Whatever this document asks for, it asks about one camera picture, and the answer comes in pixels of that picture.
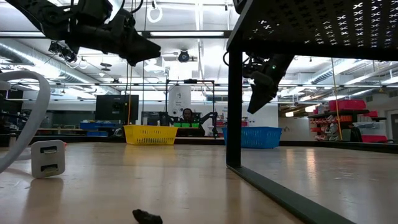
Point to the blue plastic basket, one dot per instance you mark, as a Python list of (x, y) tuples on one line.
[(261, 137)]

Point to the yellow plastic basket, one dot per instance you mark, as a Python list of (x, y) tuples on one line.
[(150, 134)]

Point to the black spotlight cluster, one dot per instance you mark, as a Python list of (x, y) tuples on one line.
[(66, 55)]

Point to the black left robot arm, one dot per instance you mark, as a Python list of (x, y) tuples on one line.
[(40, 15)]

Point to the black background robot arm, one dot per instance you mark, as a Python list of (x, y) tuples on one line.
[(214, 118)]

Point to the green bins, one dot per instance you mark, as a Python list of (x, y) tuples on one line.
[(186, 125)]

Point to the black perforated metal shelf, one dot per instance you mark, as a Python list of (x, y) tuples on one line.
[(311, 37)]

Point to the storage rack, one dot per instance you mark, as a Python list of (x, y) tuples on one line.
[(339, 112)]

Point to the red storage bin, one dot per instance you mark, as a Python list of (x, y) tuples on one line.
[(374, 139), (347, 105)]

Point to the white cabinet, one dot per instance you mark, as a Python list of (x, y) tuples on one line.
[(179, 99)]

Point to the small blue bin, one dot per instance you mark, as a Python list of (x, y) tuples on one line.
[(90, 126)]

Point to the white USB charger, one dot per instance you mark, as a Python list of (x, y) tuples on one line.
[(48, 158)]

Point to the black monitor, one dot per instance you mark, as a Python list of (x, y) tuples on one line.
[(116, 109)]

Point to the black stand frame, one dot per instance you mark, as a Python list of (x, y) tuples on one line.
[(190, 81)]

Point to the black aluminium rig frame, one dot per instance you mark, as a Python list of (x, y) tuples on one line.
[(211, 141)]

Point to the black round ceiling camera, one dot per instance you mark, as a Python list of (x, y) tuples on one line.
[(184, 56)]

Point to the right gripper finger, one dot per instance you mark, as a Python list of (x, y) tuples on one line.
[(261, 98)]

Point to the small black crumb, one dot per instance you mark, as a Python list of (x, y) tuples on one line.
[(146, 217)]

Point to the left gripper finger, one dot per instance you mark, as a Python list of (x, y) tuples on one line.
[(140, 48)]

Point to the person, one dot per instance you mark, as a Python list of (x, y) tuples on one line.
[(187, 115)]

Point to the silver ventilation duct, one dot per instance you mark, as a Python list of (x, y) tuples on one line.
[(31, 59)]

